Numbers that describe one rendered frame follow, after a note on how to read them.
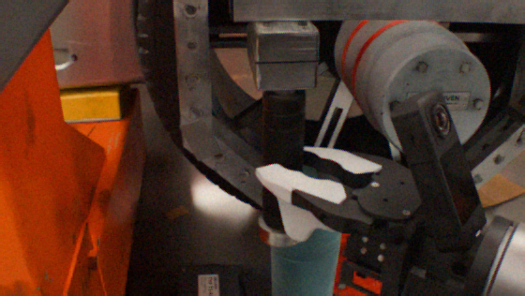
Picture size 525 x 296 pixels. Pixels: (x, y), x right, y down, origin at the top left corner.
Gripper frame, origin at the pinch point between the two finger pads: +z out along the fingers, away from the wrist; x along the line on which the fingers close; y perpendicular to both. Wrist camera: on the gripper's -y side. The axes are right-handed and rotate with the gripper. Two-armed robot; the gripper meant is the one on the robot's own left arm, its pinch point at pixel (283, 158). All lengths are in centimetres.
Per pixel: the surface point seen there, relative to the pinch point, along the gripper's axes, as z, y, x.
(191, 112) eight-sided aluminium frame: 21.5, 5.0, 9.4
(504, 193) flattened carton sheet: 2, 82, 148
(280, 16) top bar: 1.2, -12.4, 0.9
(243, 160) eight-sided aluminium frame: 16.0, 11.7, 13.0
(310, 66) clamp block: -2.3, -9.0, 0.2
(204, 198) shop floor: 91, 83, 77
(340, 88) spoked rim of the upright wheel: 12.5, 6.2, 31.3
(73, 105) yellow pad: 51, 12, 9
